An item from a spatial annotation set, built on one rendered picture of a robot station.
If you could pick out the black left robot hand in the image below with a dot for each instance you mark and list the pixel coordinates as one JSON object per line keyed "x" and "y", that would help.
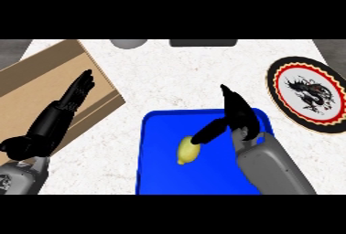
{"x": 48, "y": 123}

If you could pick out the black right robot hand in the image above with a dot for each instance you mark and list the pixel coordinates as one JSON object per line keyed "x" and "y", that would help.
{"x": 238, "y": 114}

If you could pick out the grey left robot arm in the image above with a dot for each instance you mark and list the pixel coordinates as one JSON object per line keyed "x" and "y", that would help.
{"x": 22, "y": 176}

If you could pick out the yellow lemon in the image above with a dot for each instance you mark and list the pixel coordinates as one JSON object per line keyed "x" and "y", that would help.
{"x": 187, "y": 150}

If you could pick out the dragon print plate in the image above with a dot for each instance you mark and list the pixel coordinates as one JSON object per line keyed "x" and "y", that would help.
{"x": 310, "y": 93}

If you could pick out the blue tray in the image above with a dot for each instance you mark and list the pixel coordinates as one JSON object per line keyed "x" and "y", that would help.
{"x": 198, "y": 170}

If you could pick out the brown wooden board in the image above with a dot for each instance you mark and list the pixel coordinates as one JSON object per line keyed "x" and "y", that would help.
{"x": 44, "y": 91}

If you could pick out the dark grey slab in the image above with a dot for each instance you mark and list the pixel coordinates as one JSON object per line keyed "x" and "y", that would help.
{"x": 11, "y": 52}

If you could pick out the dark grey flat object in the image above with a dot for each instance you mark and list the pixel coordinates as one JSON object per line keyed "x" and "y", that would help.
{"x": 202, "y": 42}

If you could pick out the dark grey appliance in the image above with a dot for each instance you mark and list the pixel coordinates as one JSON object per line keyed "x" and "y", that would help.
{"x": 332, "y": 51}

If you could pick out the grey round object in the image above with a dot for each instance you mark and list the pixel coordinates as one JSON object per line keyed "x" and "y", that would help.
{"x": 128, "y": 43}

